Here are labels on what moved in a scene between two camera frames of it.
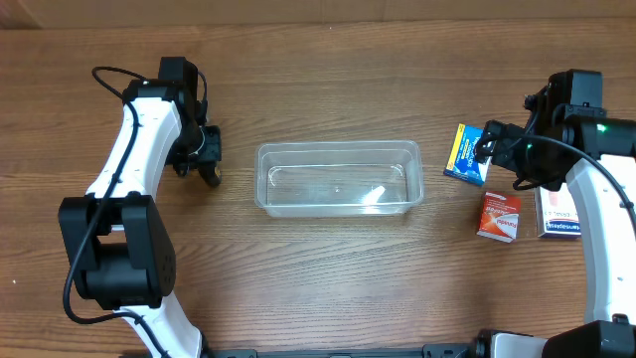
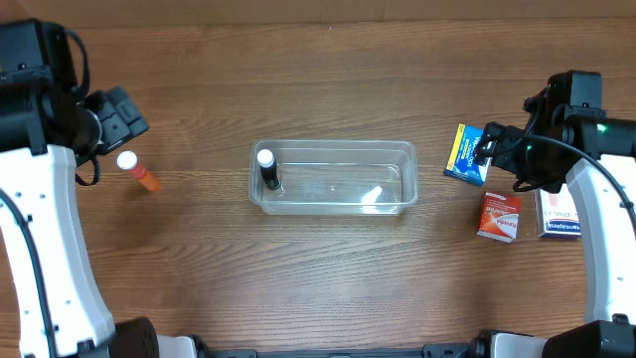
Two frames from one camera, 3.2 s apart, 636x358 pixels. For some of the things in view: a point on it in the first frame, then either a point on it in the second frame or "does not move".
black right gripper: x=495 y=144 does not move
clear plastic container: x=339 y=179 does not move
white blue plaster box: x=556 y=213 does not move
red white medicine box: x=500 y=217 does not move
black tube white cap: x=211 y=172 → x=268 y=168
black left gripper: x=210 y=150 → x=119 y=121
